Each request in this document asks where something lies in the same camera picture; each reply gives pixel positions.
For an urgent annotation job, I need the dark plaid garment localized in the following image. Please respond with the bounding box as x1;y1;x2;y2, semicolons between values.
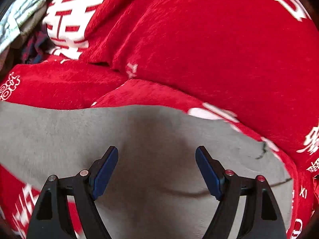
21;24;53;64

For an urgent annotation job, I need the grey knit sweater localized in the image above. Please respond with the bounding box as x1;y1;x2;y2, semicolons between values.
1;102;293;238

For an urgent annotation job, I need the red wedding blanket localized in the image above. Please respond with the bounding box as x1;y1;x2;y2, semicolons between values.
1;0;318;238

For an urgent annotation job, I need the white grey patterned cloth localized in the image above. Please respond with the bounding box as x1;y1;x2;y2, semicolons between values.
1;0;46;53

